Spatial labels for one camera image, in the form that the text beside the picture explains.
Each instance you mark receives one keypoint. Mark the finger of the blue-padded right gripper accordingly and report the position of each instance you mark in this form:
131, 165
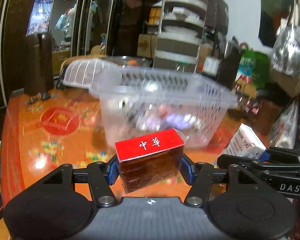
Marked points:
199, 177

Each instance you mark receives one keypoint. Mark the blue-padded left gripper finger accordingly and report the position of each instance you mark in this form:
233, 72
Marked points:
101, 176

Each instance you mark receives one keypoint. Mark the white mesh food cover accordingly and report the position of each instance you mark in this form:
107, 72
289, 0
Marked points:
80, 73

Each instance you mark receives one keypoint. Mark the hanging clear plastic bag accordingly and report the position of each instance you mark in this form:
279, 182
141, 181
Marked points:
285, 56

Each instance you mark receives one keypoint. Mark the black kettle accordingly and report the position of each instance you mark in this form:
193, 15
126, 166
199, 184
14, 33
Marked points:
228, 66

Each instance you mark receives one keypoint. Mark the brown thermos jug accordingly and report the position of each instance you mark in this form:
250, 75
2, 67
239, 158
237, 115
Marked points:
38, 67

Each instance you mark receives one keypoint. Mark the white thank-you box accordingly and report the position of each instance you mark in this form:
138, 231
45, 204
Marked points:
245, 143

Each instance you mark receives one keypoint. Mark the wall calendar poster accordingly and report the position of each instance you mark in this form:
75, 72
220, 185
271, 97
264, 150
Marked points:
40, 17

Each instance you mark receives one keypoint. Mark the translucent plastic basket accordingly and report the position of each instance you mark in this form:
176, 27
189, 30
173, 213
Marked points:
137, 100

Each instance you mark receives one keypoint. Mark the cardboard box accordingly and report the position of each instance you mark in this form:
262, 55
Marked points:
146, 45

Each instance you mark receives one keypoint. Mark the steel bowl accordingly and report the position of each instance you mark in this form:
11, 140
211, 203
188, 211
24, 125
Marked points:
122, 61

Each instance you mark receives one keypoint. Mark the orange fruit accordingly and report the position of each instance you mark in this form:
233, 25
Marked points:
132, 63

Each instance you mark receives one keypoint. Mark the key bunch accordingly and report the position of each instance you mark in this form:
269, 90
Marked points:
39, 97

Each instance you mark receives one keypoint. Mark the red cigarette box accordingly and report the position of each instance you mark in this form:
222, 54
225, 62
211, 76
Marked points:
149, 159

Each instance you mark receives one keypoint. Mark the green shopping bag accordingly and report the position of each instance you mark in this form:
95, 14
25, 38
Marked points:
253, 72

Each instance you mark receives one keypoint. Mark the tiered food cover rack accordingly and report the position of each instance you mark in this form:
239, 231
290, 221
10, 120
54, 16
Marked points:
180, 35

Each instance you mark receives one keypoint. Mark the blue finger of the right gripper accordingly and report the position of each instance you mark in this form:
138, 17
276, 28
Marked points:
264, 157

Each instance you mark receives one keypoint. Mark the brown cup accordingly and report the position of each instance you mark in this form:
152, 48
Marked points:
265, 116

